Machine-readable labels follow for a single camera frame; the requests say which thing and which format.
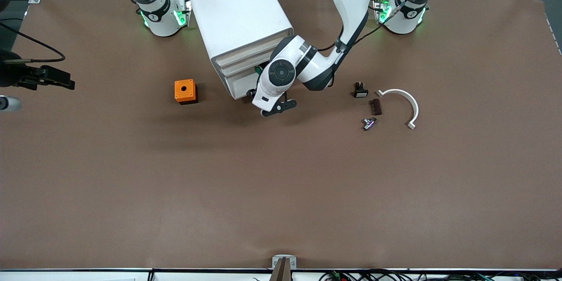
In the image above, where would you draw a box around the white plastic drawer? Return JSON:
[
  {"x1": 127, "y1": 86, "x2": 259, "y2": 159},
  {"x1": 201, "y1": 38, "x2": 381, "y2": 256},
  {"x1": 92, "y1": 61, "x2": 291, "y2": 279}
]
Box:
[
  {"x1": 215, "y1": 35, "x2": 286, "y2": 68},
  {"x1": 222, "y1": 64, "x2": 264, "y2": 89},
  {"x1": 217, "y1": 48, "x2": 273, "y2": 77},
  {"x1": 227, "y1": 77, "x2": 257, "y2": 98}
]

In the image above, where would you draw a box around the white drawer cabinet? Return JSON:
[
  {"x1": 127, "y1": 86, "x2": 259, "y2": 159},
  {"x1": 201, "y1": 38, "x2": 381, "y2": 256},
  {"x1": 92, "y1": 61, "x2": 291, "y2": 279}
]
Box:
[{"x1": 184, "y1": 0, "x2": 296, "y2": 99}]

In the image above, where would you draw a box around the brown table cover sheet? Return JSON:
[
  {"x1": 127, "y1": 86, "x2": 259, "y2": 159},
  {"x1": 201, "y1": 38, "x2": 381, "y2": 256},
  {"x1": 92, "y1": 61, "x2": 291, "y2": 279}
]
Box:
[{"x1": 0, "y1": 0, "x2": 562, "y2": 270}]

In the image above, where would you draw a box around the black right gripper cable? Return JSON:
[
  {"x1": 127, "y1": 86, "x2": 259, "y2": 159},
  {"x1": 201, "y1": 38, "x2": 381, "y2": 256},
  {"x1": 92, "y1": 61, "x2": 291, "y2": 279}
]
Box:
[{"x1": 0, "y1": 21, "x2": 66, "y2": 63}]

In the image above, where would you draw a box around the orange button enclosure box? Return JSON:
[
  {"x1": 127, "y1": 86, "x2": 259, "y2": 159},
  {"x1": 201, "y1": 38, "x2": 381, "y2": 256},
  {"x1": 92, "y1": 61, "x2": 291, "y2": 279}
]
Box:
[{"x1": 174, "y1": 79, "x2": 198, "y2": 105}]

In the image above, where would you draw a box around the white curved plastic bracket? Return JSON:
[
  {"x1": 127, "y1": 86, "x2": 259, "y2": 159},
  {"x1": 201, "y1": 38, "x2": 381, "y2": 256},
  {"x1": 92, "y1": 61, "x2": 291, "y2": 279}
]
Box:
[{"x1": 376, "y1": 88, "x2": 420, "y2": 130}]

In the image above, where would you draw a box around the metal base connector bracket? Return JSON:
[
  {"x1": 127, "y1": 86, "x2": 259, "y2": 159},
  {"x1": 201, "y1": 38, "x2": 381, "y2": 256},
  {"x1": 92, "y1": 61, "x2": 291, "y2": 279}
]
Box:
[{"x1": 372, "y1": 0, "x2": 392, "y2": 25}]

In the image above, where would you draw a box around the silver table clamp bracket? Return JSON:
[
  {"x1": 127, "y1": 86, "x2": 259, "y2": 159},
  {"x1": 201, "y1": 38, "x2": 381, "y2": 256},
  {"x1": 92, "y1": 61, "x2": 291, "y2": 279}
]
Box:
[{"x1": 272, "y1": 255, "x2": 297, "y2": 270}]

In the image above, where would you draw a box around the black cable bundle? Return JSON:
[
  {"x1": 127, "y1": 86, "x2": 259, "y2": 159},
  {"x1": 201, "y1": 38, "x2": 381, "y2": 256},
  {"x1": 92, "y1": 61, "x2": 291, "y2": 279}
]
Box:
[{"x1": 318, "y1": 269, "x2": 562, "y2": 281}]

